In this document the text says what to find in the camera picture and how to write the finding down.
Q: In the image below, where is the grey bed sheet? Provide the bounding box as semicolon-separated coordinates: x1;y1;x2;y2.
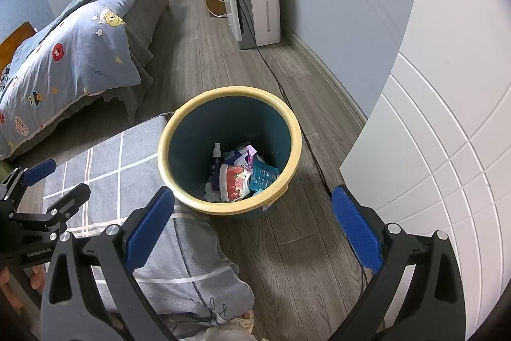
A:
86;0;172;126

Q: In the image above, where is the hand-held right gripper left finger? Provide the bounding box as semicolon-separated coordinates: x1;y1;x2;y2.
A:
40;185;178;341

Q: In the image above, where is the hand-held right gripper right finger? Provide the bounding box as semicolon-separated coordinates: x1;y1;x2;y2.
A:
331;184;468;341

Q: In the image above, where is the beige slipper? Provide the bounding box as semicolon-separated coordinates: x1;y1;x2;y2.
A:
203;307;256;341

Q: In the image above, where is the white tissue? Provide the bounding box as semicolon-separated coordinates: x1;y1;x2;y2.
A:
203;181;224;204

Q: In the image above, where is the dark spray bottle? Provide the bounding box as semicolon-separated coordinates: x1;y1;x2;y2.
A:
211;142;224;192

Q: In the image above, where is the bed with cartoon duvet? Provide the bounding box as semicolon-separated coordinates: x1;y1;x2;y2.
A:
0;0;164;160

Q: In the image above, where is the person's left hand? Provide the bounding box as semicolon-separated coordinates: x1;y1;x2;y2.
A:
0;263;48;310

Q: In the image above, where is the red noodle cup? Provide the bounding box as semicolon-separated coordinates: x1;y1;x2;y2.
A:
219;163;252;202

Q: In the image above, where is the white panelled door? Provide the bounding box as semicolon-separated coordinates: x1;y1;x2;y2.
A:
339;0;511;341

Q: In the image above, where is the purple and white packet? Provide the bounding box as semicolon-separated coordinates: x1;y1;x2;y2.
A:
224;143;264;170

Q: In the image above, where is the black cable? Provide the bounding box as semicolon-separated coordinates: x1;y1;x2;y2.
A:
211;0;370;302

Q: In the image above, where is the grey checked blanket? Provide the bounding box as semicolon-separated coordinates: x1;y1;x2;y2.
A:
42;112;256;341

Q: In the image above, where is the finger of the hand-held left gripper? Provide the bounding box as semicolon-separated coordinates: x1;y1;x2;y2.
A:
42;182;92;230
0;158;57;202

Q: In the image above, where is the teal plastic tray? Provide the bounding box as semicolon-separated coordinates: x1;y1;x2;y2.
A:
249;156;280;195

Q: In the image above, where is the teal trash bin yellow rim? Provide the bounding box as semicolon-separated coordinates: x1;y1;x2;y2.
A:
157;86;303;222

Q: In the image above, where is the wooden bed headboard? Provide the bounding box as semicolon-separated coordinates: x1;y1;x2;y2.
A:
0;20;36;74

